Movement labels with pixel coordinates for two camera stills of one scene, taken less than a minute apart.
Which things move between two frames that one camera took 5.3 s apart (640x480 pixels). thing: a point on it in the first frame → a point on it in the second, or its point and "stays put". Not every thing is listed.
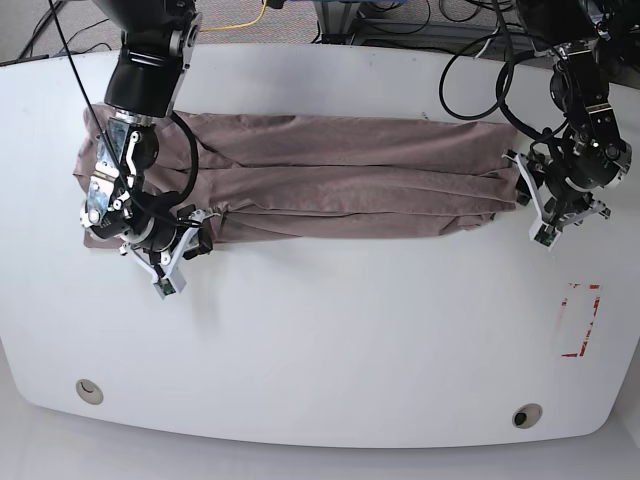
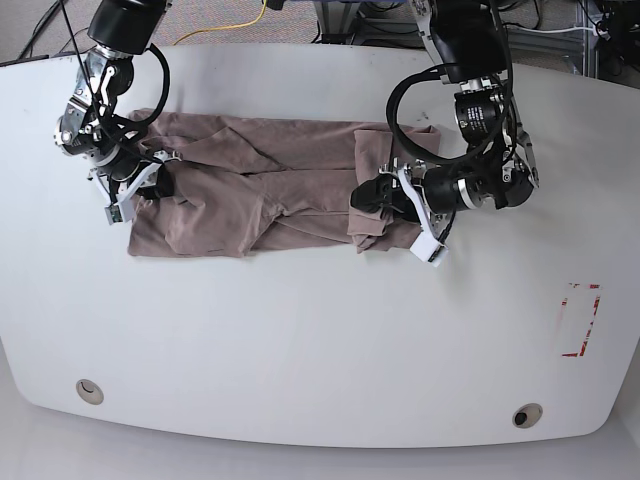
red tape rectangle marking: [564, 302] stays put
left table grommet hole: [89, 391] stays put
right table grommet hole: [527, 415] stays put
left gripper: [161, 238] → [122, 175]
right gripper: [563, 176] → [440, 189]
